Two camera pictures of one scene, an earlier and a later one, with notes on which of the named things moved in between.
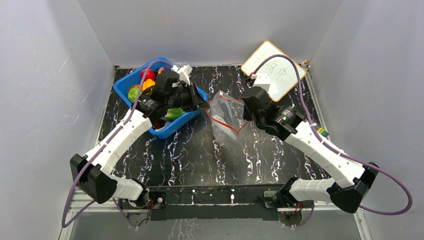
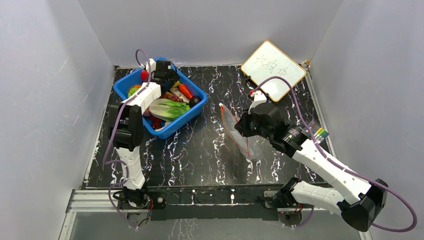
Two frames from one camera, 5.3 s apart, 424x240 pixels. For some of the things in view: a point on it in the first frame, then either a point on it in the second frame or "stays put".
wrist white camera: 184,72 → 152,65
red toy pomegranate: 150,74 stays put
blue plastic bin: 162,131 stays put
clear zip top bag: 227,115 → 249,146
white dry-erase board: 282,73 stays put
